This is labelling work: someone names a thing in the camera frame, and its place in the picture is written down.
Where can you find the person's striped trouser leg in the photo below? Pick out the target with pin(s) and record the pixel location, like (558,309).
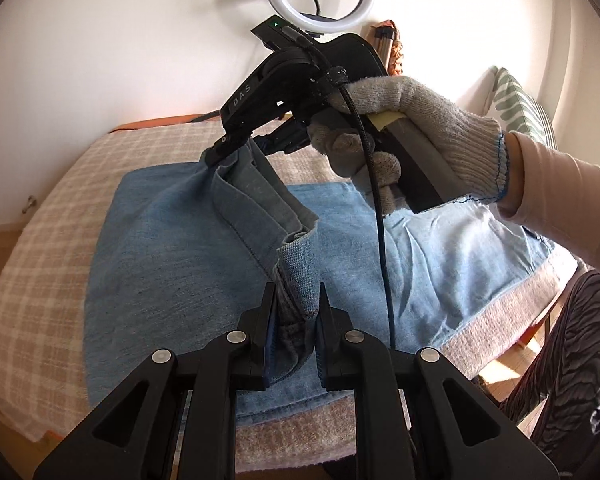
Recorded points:
(570,360)

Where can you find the small metal hook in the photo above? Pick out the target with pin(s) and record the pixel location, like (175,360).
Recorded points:
(30,205)

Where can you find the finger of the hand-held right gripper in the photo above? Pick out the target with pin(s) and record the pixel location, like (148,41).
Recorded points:
(285,137)
(227,147)

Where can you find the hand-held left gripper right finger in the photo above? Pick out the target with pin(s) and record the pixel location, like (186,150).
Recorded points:
(325,340)

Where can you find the folded silver tripod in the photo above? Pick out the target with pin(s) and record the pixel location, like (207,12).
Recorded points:
(384,42)

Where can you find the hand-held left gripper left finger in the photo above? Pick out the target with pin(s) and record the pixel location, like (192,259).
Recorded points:
(269,320)

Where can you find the orange patterned cloth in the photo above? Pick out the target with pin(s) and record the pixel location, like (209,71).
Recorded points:
(150,124)

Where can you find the green white patterned cushion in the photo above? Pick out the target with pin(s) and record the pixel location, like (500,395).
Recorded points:
(515,100)

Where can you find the person's right forearm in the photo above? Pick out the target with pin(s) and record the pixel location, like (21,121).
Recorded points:
(565,190)

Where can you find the person's right hand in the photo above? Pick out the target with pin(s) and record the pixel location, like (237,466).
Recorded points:
(430,110)

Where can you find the light blue denim pants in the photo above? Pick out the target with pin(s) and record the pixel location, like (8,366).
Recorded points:
(155,260)

